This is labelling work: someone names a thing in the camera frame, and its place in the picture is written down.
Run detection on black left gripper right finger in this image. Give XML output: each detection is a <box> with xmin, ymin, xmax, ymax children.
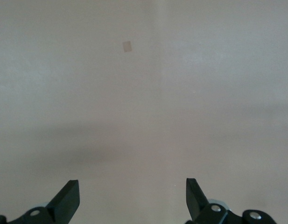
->
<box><xmin>185</xmin><ymin>178</ymin><xmax>243</xmax><ymax>224</ymax></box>

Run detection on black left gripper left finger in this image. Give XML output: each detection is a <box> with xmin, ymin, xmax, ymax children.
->
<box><xmin>10</xmin><ymin>179</ymin><xmax>81</xmax><ymax>224</ymax></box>

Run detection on brown tape patch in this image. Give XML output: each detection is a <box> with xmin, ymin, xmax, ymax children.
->
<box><xmin>122</xmin><ymin>41</ymin><xmax>133</xmax><ymax>53</ymax></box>

